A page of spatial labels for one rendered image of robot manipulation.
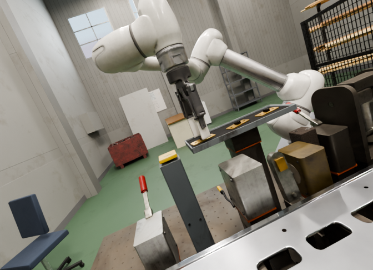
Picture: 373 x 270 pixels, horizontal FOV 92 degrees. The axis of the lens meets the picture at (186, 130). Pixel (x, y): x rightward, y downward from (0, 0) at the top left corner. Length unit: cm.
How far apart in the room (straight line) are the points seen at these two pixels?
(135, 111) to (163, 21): 665
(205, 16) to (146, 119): 481
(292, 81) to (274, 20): 879
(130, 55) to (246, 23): 870
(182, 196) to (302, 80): 88
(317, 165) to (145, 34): 56
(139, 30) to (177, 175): 44
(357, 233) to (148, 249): 39
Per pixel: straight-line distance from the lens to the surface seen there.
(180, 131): 522
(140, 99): 723
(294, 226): 46
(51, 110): 467
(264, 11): 978
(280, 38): 982
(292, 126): 113
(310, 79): 119
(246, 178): 44
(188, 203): 63
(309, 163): 53
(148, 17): 58
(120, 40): 60
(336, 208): 50
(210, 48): 109
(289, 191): 52
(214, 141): 55
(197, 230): 69
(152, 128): 695
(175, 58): 55
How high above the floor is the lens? 131
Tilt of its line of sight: 10 degrees down
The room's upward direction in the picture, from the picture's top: 21 degrees counter-clockwise
